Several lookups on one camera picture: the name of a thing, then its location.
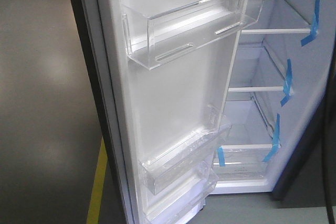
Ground blue tape strip lower left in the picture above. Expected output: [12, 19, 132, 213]
[217, 147, 226, 167]

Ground blue tape strip lower right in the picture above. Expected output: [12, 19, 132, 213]
[262, 113, 280, 163]

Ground blue tape strip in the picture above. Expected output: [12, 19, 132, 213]
[217, 147, 226, 167]
[280, 59, 293, 107]
[262, 113, 280, 163]
[301, 0, 321, 47]

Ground clear door bin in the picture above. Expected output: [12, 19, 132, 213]
[121, 0, 264, 70]
[140, 105, 232, 195]
[144, 161, 218, 223]

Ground blue tape strip upper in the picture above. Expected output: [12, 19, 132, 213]
[301, 0, 321, 47]

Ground middle clear door bin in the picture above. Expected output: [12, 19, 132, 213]
[140, 105, 232, 195]

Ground upper clear door bin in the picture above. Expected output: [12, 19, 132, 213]
[121, 0, 264, 70]

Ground blue tape strip middle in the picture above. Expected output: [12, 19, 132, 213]
[280, 59, 293, 107]

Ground grey open fridge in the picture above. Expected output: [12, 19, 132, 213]
[64, 0, 336, 224]

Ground white fridge door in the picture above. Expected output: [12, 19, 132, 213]
[70, 0, 246, 223]

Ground yellow floor tape line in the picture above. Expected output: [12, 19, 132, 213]
[86, 138, 108, 224]

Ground lower clear door bin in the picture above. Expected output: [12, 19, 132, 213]
[144, 161, 218, 223]

